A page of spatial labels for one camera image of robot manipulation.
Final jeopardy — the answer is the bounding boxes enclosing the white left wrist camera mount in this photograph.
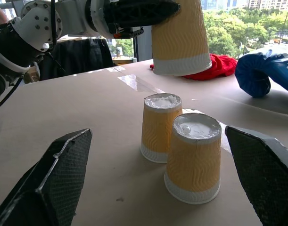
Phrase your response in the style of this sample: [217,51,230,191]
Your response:
[86,0,116,40]

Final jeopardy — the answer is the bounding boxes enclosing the red cloth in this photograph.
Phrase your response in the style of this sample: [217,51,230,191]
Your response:
[149,53,239,81]

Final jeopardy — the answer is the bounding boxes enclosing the clear tape strip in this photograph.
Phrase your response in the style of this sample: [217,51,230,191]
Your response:
[117,74,165,94]

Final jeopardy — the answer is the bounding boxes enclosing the yellow ribbed paper cup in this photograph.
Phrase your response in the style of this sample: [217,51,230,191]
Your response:
[140,93,183,164]
[164,113,222,205]
[151,0,213,77]

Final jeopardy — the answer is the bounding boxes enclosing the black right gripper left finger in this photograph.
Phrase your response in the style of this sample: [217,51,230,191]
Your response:
[0,128,93,226]

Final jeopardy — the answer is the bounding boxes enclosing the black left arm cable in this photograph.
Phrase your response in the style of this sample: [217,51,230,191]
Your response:
[49,0,58,47]

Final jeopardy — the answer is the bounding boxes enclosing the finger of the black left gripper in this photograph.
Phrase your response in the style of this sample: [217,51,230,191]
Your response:
[110,0,181,26]

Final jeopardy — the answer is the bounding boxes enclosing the blue bag with white print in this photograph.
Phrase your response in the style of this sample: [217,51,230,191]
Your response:
[234,43,288,98]

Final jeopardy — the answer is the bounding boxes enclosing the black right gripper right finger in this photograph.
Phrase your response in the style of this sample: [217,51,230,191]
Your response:
[224,125,288,226]

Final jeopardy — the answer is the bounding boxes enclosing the black hanging cloth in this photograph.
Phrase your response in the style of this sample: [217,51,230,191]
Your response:
[39,37,115,82]

